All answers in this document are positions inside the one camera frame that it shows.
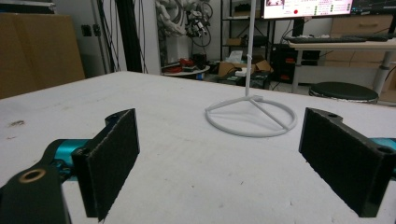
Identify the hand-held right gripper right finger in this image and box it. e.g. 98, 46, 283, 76
298, 106, 396, 218

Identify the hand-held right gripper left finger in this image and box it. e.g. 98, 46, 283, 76
71, 107, 141, 222

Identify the black round stool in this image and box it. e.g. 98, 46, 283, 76
308, 81, 380, 105

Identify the white metal stand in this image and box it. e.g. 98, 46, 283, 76
205, 0, 298, 138

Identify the light wooden desk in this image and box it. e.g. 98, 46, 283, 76
288, 38, 396, 96

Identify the black computer tower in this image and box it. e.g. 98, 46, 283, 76
270, 44, 321, 84

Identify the black keyboard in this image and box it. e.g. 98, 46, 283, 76
287, 35, 390, 44

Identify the round white side table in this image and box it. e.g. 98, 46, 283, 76
162, 64, 211, 78

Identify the wooden drawer cabinet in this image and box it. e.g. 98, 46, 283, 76
323, 14, 396, 68

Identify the large cardboard box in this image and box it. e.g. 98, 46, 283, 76
0, 12, 86, 100

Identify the open cardboard box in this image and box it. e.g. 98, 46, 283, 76
218, 59, 275, 77

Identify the computer monitor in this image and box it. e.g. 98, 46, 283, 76
261, 0, 355, 21

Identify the black metal shelf rack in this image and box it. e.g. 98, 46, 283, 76
219, 0, 276, 63

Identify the black vertical post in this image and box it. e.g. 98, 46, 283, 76
115, 0, 144, 74

